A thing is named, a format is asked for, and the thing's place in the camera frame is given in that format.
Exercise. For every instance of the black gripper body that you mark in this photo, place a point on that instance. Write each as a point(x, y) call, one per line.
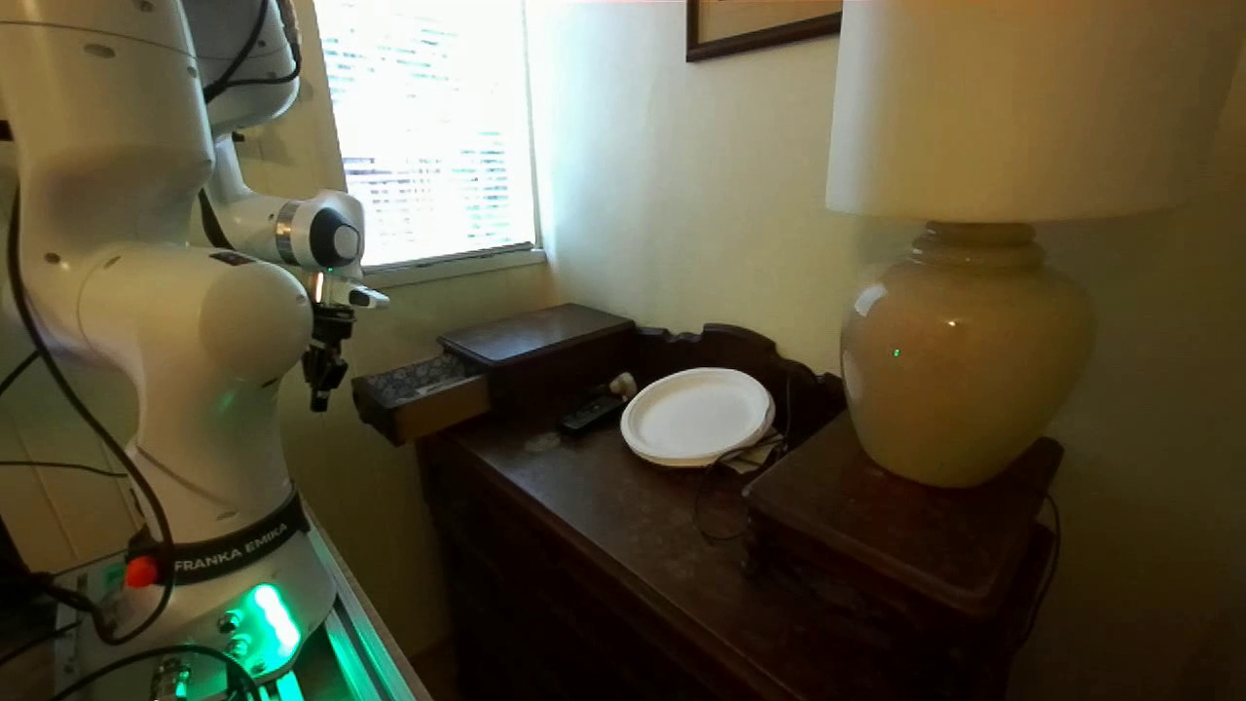
point(331, 322)

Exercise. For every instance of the small wooden drawer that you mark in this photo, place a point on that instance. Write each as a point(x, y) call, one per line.
point(421, 397)

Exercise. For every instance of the green lit robot base platform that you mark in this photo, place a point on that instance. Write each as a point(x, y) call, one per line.
point(286, 628)

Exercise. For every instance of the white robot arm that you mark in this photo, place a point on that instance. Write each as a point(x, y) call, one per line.
point(139, 244)

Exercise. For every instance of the window with blinds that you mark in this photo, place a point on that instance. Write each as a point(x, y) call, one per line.
point(432, 121)

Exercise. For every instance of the black remote control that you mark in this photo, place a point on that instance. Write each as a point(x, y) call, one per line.
point(595, 410)

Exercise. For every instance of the small round silver object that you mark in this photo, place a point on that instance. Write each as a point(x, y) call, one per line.
point(622, 384)

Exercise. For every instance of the white plate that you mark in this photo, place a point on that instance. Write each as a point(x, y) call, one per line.
point(696, 417)

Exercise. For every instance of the dark wooden dresser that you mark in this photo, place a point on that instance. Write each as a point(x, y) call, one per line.
point(586, 574)

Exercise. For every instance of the beige ceramic table lamp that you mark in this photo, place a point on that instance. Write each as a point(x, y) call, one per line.
point(984, 121)

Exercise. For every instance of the framed wall picture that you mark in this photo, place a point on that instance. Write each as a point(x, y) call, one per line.
point(717, 29)

